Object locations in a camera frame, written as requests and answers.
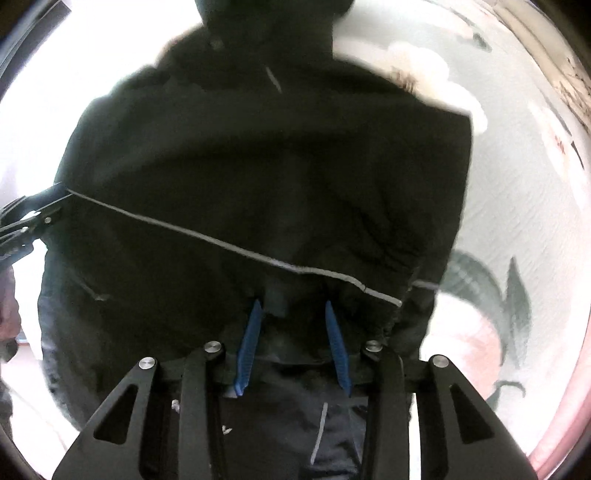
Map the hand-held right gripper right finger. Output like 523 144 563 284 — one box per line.
324 300 540 480

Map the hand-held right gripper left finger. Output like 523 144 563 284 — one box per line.
51 298 264 480

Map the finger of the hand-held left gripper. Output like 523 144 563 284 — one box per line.
0 184 75 227
0 211 64 269

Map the black jacket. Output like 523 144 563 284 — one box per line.
39 0 476 480

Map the bed with floral bedspread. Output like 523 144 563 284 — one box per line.
332 0 591 467

